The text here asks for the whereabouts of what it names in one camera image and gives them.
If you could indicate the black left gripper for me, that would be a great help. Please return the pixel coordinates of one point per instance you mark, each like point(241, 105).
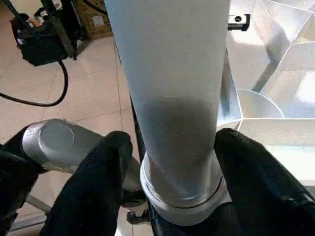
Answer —
point(240, 22)

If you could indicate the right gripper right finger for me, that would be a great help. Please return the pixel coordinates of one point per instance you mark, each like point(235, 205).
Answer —
point(265, 196)

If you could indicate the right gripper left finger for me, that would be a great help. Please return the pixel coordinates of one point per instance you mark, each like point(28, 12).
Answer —
point(86, 191)

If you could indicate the white plastic table top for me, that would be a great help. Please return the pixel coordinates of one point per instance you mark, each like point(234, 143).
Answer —
point(283, 73)

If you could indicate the white plastic table leg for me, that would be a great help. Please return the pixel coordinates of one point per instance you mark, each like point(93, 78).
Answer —
point(172, 73)

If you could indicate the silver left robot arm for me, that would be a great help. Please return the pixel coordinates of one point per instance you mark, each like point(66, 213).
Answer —
point(56, 142)

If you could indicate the grey wheeled stand base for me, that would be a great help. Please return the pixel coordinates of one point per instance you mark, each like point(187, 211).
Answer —
point(37, 202)

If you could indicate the brown cardboard box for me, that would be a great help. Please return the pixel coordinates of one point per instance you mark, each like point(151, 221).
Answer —
point(97, 22)

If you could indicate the black tool bag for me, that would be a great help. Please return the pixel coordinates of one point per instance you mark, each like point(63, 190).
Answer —
point(39, 46)

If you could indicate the black storage shelf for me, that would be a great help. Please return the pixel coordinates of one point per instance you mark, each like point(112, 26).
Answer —
point(64, 29)

